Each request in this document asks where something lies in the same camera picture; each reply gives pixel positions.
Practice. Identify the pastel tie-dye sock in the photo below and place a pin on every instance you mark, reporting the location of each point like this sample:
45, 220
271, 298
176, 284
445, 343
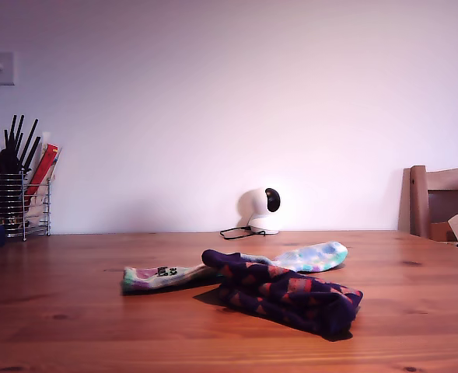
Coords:
314, 256

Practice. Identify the brown cardboard box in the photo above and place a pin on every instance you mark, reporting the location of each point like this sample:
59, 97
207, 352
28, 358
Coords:
440, 231

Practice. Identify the white round security camera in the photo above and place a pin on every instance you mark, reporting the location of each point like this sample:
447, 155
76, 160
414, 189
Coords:
254, 206

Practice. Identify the black chopstick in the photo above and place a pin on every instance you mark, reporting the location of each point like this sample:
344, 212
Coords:
29, 141
33, 152
11, 130
18, 132

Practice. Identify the navy sock with red triangles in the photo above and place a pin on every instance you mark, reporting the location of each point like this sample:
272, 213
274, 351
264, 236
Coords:
291, 299

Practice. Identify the white paper sleeve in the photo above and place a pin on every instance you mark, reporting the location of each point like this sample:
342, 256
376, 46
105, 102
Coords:
46, 138

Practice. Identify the wooden chair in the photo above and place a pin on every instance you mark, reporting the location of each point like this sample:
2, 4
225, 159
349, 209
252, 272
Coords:
419, 202

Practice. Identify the black utensil head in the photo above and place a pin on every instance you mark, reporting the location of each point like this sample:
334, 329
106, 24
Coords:
10, 159

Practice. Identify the red chopstick packet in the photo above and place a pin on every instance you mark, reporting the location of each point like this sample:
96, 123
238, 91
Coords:
46, 159

